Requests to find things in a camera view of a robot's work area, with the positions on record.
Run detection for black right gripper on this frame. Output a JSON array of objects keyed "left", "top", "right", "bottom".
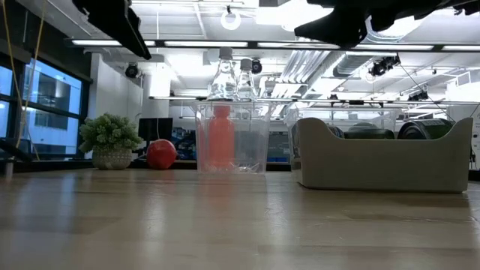
[{"left": 294, "top": 0, "right": 451, "bottom": 48}]

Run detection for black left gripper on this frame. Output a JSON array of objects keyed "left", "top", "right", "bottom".
[{"left": 73, "top": 0, "right": 153, "bottom": 61}]

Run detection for orange plastic bottle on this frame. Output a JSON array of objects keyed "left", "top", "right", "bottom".
[{"left": 207, "top": 104, "right": 236, "bottom": 170}]

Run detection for long ceiling light strip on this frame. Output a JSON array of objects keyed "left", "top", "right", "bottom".
[
  {"left": 148, "top": 95, "right": 480, "bottom": 106},
  {"left": 70, "top": 38, "right": 480, "bottom": 53}
]

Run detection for clear plastic bin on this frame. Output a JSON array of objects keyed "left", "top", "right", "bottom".
[
  {"left": 193, "top": 100, "right": 273, "bottom": 176},
  {"left": 283, "top": 106, "right": 401, "bottom": 162}
]

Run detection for large dark framed window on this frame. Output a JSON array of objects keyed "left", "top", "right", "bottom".
[{"left": 0, "top": 52, "right": 92, "bottom": 158}]

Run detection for small green potted plant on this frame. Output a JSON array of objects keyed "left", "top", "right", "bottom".
[{"left": 78, "top": 113, "right": 144, "bottom": 171}]

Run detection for round white ceiling lamp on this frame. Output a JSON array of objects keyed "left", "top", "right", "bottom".
[{"left": 220, "top": 9, "right": 242, "bottom": 32}]

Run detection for black computer monitor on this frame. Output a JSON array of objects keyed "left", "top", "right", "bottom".
[{"left": 137, "top": 117, "right": 174, "bottom": 151}]

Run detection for red pomegranate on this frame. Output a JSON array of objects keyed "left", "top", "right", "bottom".
[{"left": 145, "top": 139, "right": 178, "bottom": 170}]

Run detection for silver ventilation duct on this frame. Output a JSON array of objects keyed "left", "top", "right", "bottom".
[{"left": 331, "top": 29, "right": 425, "bottom": 78}]

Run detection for thin yellow hanging cord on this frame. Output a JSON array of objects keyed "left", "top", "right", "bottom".
[
  {"left": 15, "top": 0, "right": 48, "bottom": 149},
  {"left": 1, "top": 0, "right": 41, "bottom": 161}
]

